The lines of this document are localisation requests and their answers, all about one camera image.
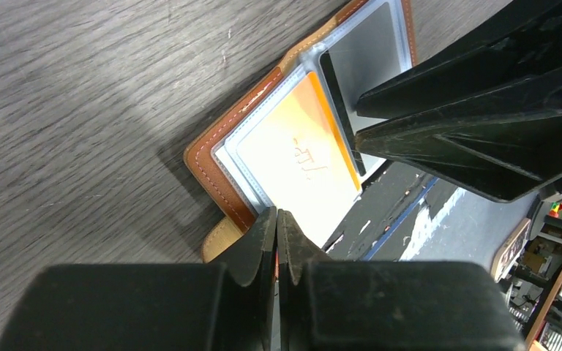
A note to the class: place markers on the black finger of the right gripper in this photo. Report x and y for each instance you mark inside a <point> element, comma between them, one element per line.
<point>522,40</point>
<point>501,145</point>

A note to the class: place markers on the brown card holder wallet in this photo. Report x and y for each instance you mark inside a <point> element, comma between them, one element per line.
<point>216,170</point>

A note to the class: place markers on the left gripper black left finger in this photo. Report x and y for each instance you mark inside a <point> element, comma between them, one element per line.
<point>226,304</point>

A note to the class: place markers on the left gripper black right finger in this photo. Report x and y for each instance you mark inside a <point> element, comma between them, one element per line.
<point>330,304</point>

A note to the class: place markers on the orange VIP credit card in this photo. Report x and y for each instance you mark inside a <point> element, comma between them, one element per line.
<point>293,150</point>

